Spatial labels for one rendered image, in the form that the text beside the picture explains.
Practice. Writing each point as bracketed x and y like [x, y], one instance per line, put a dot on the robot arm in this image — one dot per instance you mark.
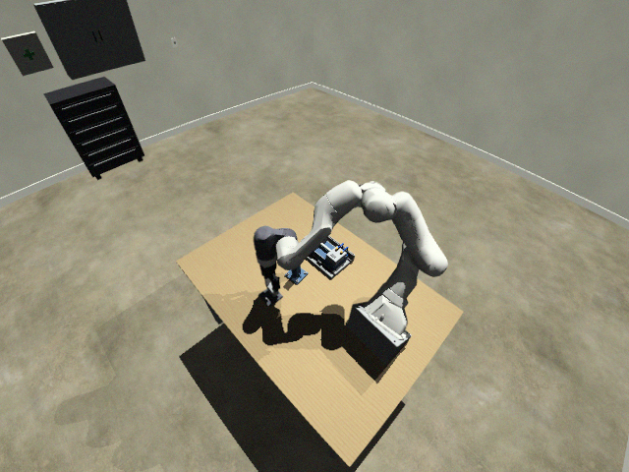
[387, 306]

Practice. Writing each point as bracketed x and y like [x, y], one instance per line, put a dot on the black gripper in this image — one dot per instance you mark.
[270, 271]

